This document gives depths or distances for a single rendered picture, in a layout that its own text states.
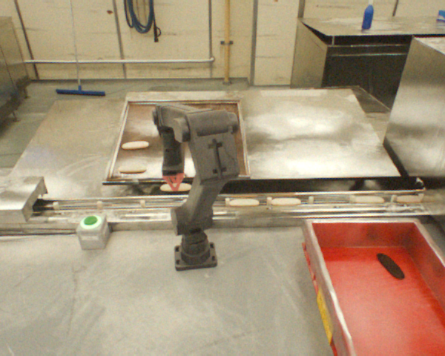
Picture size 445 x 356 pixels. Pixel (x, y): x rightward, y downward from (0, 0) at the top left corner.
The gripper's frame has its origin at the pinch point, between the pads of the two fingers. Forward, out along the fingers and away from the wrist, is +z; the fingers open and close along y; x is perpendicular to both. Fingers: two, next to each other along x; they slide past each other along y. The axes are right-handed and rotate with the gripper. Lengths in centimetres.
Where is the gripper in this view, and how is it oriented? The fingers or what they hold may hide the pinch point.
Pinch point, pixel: (175, 185)
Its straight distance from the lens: 116.6
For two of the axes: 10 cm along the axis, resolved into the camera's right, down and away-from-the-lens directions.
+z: 0.0, 8.3, 5.6
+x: 10.0, -0.2, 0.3
